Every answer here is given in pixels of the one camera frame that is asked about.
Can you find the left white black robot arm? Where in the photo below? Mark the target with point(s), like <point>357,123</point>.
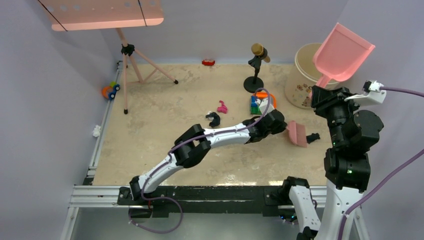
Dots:
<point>194,144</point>

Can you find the red object at table edge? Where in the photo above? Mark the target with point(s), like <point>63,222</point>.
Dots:
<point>208,62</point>

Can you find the white paper scrap off table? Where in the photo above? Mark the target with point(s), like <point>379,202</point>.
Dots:
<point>97,131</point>

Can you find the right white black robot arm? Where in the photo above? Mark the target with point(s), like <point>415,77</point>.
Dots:
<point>353,132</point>

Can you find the black paper scrap centre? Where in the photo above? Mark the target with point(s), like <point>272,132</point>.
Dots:
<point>312,137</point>

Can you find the pink paper scrap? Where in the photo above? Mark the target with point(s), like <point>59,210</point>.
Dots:
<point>223,108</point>

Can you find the cream capybara bucket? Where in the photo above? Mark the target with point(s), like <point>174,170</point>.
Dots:
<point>302,77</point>

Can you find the gold microphone on black stand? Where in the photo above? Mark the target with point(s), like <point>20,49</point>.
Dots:
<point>252,83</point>

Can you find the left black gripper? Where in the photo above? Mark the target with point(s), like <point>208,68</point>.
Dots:
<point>279,128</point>

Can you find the orange plastic ring toy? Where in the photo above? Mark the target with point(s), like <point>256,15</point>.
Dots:
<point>264,95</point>

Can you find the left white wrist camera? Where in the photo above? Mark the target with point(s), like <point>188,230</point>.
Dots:
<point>265,105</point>

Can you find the orange blue toy car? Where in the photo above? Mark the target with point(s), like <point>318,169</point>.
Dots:
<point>109,92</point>

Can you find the aluminium table frame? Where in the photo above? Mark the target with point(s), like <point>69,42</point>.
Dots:
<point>265,200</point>

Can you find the pink hand brush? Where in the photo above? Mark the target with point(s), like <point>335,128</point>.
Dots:
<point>297,134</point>

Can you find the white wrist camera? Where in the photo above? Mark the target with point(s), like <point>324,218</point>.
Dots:
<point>265,105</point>
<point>373,94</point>

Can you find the pink plastic dustpan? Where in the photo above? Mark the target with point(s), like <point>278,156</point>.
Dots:
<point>340,55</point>

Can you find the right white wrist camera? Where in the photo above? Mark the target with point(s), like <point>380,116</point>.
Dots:
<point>373,94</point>

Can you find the pink music stand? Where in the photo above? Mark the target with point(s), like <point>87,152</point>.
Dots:
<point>112,15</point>

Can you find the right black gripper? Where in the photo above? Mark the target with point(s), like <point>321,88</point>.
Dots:
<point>324,99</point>

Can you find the blue green building blocks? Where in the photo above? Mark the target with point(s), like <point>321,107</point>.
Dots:
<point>254,107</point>

